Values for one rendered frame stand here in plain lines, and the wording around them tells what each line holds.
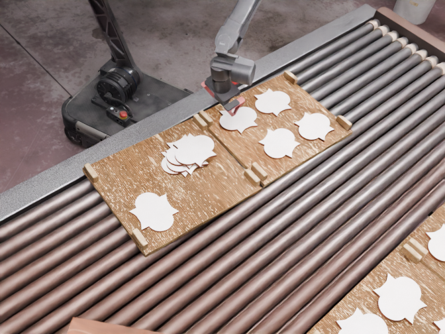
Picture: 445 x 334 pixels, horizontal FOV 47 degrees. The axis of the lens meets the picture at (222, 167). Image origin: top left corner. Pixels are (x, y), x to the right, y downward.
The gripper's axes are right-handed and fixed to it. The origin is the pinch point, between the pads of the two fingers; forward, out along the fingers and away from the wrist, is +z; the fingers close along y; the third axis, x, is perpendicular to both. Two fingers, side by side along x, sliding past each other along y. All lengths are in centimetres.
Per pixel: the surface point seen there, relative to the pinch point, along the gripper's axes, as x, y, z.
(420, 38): -95, -6, 31
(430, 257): -17, -74, 11
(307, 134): -18.6, -20.0, 11.9
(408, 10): -220, 76, 151
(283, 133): -11.9, -15.4, 10.3
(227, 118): -0.4, -0.5, 7.9
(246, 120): -5.3, -4.6, 9.0
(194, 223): 31.3, -27.4, 0.1
